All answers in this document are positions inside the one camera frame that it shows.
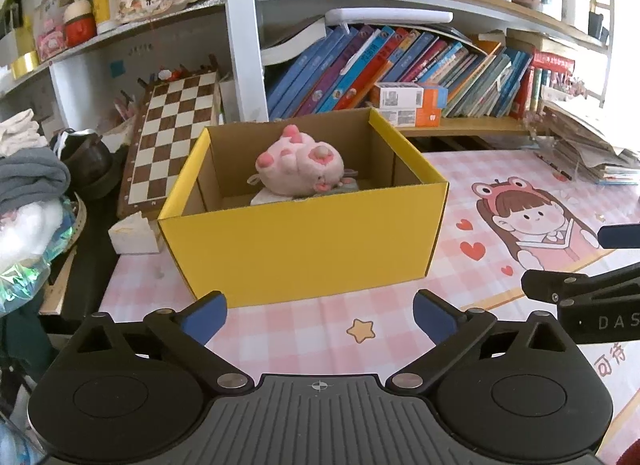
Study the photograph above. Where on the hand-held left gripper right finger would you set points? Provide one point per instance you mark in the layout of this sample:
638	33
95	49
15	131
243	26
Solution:
432	312

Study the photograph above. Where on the yellow cardboard box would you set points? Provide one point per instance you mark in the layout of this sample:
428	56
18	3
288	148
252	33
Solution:
300	255

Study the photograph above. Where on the white angular block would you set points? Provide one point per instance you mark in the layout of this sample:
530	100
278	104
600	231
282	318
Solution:
132	240

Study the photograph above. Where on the white cloth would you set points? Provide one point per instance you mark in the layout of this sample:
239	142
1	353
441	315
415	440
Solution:
20	135

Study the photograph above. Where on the grey cloth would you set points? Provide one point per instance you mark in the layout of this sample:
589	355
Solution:
30	180

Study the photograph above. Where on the pink plush toy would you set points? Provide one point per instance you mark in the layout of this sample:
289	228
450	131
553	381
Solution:
295	165

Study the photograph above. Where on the row of books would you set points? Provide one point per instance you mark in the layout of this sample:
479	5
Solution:
350	70

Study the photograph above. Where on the iridescent plastic bag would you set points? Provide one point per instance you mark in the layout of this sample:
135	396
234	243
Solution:
25	270

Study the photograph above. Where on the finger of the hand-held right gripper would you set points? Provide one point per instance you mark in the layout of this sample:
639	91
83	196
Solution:
555	285
620	236

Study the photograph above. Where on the pile of papers and booklets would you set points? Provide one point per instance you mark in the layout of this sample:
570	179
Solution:
590	145

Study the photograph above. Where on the green potted plant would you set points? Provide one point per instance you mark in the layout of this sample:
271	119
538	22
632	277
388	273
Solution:
12	0

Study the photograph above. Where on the white and wood bookshelf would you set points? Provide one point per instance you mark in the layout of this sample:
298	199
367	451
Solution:
240	45

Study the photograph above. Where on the orange and white carton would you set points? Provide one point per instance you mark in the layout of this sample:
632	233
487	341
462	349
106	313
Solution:
415	117
400	95

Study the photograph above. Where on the red white jar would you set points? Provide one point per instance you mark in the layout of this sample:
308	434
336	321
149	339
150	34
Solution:
79	25

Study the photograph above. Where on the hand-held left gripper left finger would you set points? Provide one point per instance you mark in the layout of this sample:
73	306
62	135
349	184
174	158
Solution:
205	312

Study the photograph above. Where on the pink checked desk mat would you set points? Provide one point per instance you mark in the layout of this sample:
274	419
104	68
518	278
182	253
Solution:
300	325

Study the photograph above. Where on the black bag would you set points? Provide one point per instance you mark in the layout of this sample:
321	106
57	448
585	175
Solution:
90	165

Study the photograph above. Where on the yellow and white cup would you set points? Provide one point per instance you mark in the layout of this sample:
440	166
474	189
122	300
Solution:
102	5

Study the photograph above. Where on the wooden chessboard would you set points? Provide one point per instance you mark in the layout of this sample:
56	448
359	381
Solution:
170	145

